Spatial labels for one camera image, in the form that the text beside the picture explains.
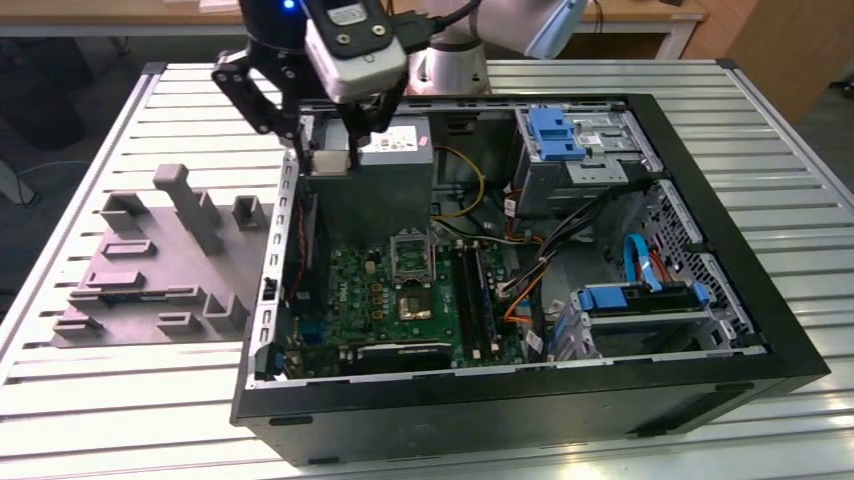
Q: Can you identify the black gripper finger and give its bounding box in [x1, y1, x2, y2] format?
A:
[342, 81, 407, 170]
[211, 47, 317, 172]

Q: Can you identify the silver CPU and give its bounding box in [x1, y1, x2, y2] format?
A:
[311, 149, 353, 176]

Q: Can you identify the metal socket cover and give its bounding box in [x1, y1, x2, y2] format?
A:
[389, 228, 441, 290]

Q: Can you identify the CPU socket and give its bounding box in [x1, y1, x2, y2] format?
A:
[397, 285, 437, 322]

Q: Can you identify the grey Dell power supply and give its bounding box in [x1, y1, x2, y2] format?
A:
[303, 113, 439, 241]

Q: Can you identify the blue plastic drive latch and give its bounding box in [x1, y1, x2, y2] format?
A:
[525, 107, 577, 162]

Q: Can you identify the black chair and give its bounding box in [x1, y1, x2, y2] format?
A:
[0, 37, 95, 151]

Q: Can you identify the silver metal drive cage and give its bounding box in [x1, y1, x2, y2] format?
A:
[514, 105, 664, 217]

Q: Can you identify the grey parts rack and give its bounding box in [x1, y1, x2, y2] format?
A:
[50, 163, 279, 351]

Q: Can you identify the green motherboard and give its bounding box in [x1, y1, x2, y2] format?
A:
[283, 234, 533, 379]

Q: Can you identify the black RAM slot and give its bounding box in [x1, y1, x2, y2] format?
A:
[453, 238, 488, 359]
[470, 238, 506, 357]

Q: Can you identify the white stand leg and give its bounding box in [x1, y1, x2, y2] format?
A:
[0, 159, 35, 205]

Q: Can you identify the wooden desk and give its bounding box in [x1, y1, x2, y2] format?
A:
[0, 0, 710, 62]

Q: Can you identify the long blue expansion slot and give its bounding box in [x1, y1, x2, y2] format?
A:
[298, 319, 330, 347]

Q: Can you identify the RAM stick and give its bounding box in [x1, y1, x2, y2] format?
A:
[98, 288, 195, 304]

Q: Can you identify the Nvidia graphics card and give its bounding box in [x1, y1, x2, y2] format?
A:
[286, 339, 457, 379]

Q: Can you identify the hard disk in blue carrier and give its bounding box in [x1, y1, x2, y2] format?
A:
[574, 280, 710, 315]

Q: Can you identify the metal disk bay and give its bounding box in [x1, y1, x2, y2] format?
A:
[544, 299, 766, 364]

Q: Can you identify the wooden cabinet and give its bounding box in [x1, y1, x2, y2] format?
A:
[684, 0, 854, 129]

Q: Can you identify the black PC case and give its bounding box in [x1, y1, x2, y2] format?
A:
[230, 92, 833, 469]

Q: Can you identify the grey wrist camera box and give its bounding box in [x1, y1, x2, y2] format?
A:
[303, 0, 410, 105]

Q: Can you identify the yellow wire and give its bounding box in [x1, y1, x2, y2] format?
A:
[431, 143, 488, 220]

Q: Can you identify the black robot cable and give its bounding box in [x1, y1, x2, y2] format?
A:
[385, 0, 484, 40]

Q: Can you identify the thin red wire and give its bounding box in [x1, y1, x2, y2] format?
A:
[295, 203, 317, 274]

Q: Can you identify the white green wire bundle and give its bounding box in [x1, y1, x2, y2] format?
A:
[430, 219, 546, 247]

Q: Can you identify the black wire bundle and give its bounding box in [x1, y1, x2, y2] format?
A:
[497, 177, 666, 301]

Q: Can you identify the orange wire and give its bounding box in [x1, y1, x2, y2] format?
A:
[504, 279, 536, 329]

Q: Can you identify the blue flat data wire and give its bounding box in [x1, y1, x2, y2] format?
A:
[622, 233, 668, 295]

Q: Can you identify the red flat data wire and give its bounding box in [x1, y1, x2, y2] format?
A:
[650, 248, 680, 289]

